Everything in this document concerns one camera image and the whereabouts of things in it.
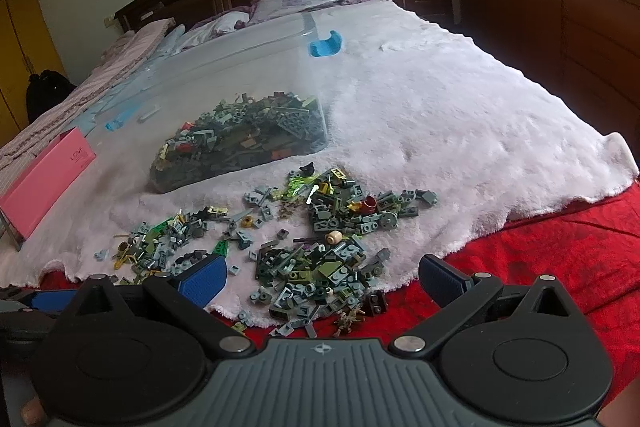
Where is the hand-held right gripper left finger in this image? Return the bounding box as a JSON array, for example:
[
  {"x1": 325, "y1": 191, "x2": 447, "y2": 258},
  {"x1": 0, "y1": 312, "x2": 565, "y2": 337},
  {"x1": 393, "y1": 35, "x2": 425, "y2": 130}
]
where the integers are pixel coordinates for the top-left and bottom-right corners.
[{"x1": 60, "y1": 254, "x2": 257, "y2": 356}]

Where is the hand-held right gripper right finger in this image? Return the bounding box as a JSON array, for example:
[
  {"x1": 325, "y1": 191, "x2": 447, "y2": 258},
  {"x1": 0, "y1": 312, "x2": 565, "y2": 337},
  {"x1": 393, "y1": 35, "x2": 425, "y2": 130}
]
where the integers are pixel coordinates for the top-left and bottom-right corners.
[{"x1": 389, "y1": 253, "x2": 590, "y2": 356}]

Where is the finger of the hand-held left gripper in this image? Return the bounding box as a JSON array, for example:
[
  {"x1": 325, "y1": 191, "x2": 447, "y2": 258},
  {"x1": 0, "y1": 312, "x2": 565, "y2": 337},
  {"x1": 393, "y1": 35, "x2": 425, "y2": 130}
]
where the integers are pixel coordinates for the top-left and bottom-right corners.
[{"x1": 0, "y1": 286, "x2": 76, "y2": 315}]

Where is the toy brick pile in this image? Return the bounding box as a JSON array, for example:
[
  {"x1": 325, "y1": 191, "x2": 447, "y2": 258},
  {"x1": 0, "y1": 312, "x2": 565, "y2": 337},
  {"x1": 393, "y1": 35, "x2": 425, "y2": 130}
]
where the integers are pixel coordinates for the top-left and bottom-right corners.
[{"x1": 95, "y1": 162, "x2": 439, "y2": 341}]

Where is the dense heap of toy bricks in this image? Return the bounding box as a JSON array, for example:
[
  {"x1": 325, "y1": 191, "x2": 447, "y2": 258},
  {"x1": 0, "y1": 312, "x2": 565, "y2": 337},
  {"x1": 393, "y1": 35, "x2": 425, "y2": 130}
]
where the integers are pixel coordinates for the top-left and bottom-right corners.
[{"x1": 149, "y1": 91, "x2": 332, "y2": 194}]

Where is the clear plastic container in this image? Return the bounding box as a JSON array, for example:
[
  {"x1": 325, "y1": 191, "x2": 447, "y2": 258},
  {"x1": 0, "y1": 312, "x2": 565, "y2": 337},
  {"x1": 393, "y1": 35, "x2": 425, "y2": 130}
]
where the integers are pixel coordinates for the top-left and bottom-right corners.
[{"x1": 87, "y1": 9, "x2": 347, "y2": 196}]

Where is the person's left hand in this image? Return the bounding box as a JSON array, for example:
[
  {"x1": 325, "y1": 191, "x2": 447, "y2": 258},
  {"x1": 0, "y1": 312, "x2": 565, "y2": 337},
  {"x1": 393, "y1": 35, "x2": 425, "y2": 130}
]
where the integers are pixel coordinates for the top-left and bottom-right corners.
[{"x1": 20, "y1": 399, "x2": 46, "y2": 426}]

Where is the red bedsheet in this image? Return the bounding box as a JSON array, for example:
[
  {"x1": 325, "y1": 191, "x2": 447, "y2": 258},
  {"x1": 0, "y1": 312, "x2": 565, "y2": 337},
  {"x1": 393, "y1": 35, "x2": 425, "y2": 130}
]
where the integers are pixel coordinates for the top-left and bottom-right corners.
[{"x1": 0, "y1": 179, "x2": 640, "y2": 427}]

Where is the pink cardboard box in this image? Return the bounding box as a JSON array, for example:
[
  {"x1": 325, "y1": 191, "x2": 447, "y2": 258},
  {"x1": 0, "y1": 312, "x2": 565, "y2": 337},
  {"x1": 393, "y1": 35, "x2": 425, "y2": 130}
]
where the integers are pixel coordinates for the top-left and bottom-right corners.
[{"x1": 0, "y1": 127, "x2": 97, "y2": 254}]

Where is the white fluffy blanket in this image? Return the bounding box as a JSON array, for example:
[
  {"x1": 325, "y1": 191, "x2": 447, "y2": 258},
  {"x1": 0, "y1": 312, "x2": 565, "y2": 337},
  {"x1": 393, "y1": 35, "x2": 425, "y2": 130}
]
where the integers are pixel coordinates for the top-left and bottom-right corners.
[{"x1": 0, "y1": 0, "x2": 640, "y2": 329}]

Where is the black backpack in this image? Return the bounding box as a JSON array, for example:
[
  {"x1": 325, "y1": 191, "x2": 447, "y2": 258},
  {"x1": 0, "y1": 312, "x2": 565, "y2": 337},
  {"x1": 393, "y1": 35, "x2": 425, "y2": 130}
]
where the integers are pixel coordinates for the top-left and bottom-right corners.
[{"x1": 25, "y1": 69, "x2": 77, "y2": 124}]

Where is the light blue blanket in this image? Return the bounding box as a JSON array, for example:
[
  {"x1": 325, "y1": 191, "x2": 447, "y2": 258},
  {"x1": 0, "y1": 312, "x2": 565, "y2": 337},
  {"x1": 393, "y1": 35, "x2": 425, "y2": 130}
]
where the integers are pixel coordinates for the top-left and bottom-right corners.
[{"x1": 75, "y1": 26, "x2": 197, "y2": 138}]

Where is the pink striped blanket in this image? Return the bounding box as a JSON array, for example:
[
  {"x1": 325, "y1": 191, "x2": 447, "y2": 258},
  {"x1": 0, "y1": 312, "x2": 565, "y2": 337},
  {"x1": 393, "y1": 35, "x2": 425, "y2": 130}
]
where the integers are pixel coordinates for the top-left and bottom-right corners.
[{"x1": 0, "y1": 18, "x2": 177, "y2": 180}]

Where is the small white pillow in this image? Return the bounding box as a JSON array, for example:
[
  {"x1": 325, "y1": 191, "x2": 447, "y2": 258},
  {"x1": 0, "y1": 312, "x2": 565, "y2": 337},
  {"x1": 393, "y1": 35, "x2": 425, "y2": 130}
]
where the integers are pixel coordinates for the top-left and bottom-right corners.
[{"x1": 189, "y1": 10, "x2": 251, "y2": 40}]

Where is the yellow wardrobe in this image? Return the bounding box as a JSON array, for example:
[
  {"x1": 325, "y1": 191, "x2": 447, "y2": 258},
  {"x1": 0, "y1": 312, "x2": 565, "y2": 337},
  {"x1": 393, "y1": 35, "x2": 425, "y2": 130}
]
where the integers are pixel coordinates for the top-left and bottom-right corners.
[{"x1": 0, "y1": 0, "x2": 67, "y2": 148}]

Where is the wooden dresser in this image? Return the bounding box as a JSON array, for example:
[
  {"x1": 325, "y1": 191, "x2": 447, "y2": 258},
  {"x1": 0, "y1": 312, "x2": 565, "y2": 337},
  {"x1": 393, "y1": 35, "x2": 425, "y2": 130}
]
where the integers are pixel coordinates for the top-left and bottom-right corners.
[{"x1": 449, "y1": 0, "x2": 640, "y2": 138}]

